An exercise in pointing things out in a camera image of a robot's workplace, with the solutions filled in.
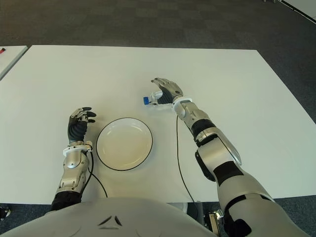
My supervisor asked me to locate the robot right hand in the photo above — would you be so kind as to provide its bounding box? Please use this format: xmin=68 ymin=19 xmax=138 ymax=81
xmin=150 ymin=78 xmax=185 ymax=106

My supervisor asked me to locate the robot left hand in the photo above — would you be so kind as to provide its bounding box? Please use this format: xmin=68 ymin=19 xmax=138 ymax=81
xmin=68 ymin=107 xmax=97 ymax=143

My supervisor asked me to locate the clear water bottle blue cap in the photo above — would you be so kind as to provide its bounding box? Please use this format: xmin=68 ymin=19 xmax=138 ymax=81
xmin=142 ymin=91 xmax=173 ymax=111

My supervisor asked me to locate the white plate black rim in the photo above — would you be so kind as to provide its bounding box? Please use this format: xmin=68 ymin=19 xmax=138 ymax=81
xmin=96 ymin=118 xmax=154 ymax=172

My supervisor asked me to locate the white side table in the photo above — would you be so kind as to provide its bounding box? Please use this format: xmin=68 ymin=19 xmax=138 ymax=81
xmin=0 ymin=45 xmax=28 ymax=81

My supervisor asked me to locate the grey robot torso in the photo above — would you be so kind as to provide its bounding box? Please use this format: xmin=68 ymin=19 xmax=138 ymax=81
xmin=0 ymin=197 xmax=223 ymax=237

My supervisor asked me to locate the black metal stand foot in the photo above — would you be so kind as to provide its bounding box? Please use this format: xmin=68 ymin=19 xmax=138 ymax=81
xmin=0 ymin=206 xmax=12 ymax=219

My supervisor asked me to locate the dark table leg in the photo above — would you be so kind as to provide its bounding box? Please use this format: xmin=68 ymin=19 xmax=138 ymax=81
xmin=196 ymin=202 xmax=205 ymax=224

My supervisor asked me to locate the white panel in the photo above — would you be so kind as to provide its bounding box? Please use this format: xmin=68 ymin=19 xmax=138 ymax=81
xmin=281 ymin=0 xmax=316 ymax=24

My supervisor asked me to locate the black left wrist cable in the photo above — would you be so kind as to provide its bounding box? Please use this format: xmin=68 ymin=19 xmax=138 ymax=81
xmin=82 ymin=142 xmax=109 ymax=198

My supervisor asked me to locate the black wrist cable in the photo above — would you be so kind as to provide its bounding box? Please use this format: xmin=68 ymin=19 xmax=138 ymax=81
xmin=82 ymin=142 xmax=109 ymax=198
xmin=175 ymin=115 xmax=199 ymax=203

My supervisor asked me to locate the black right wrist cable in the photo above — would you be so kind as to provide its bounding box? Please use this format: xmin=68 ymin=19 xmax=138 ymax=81
xmin=175 ymin=115 xmax=199 ymax=203

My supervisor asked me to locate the shiny metal bracket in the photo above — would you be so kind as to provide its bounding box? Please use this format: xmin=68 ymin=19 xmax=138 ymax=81
xmin=208 ymin=209 xmax=225 ymax=234

